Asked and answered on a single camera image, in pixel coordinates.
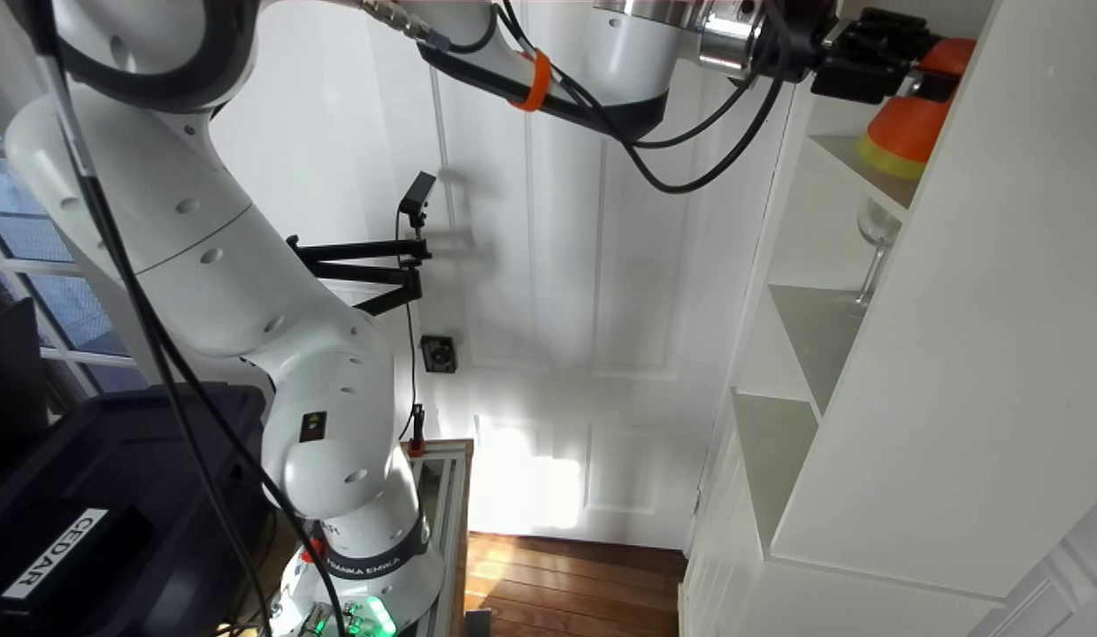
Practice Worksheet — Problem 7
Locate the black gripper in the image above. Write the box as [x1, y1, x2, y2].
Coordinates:
[754, 0, 968, 108]

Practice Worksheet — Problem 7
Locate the orange plastic cup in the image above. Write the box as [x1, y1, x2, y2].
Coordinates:
[859, 34, 980, 171]

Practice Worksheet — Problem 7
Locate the yellow plastic cup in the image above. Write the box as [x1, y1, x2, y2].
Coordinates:
[855, 130, 919, 185]

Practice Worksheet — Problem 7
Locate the white shelf cabinet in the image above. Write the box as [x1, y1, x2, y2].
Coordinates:
[675, 0, 1097, 637]

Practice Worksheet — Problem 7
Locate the clear stemmed wine glass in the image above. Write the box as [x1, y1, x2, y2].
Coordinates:
[850, 195, 905, 310]

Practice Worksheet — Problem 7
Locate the white panelled door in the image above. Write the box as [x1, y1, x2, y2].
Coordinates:
[205, 0, 810, 551]

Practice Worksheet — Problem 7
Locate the green plastic item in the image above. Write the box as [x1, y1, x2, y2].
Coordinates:
[331, 599, 399, 637]

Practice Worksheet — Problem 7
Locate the black equipment case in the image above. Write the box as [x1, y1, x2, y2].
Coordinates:
[0, 381, 280, 637]

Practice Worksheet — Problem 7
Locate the white printed label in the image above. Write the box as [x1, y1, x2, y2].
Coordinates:
[0, 505, 115, 607]

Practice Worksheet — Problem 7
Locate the black looped cable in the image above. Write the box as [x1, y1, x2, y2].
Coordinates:
[570, 67, 771, 151]
[490, 0, 809, 198]

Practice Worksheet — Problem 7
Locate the orange cable strap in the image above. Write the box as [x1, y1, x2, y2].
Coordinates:
[521, 51, 561, 117]

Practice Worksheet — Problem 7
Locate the small black camera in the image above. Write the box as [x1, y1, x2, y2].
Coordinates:
[397, 171, 442, 235]

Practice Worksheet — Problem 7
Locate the small black wall box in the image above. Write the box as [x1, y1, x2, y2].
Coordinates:
[419, 333, 461, 379]

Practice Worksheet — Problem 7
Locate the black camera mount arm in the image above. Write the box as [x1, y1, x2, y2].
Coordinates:
[282, 231, 436, 321]

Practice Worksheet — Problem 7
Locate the white metal table frame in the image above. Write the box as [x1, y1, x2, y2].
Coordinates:
[404, 435, 478, 637]

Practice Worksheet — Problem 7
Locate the long black arm cable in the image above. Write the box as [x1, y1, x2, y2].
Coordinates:
[34, 31, 341, 637]

